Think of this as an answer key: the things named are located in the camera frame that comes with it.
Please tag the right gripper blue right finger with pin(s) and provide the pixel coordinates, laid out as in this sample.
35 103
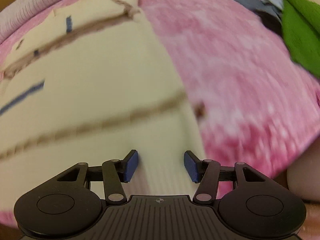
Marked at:
205 173

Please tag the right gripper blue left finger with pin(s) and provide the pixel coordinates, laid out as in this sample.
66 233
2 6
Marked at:
115 172

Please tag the cream striped knit sweater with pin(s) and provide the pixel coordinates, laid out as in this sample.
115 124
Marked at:
88 84

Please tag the pink rose bed blanket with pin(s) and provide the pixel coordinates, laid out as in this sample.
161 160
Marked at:
250 101

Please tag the white lidded bucket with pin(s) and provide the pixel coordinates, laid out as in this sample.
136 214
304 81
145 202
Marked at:
303 174

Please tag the black garment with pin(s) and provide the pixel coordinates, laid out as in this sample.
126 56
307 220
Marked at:
273 25

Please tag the green knit garment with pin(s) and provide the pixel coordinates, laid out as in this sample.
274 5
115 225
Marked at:
300 32

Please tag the light blue garment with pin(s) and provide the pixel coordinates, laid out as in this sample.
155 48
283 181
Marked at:
278 4

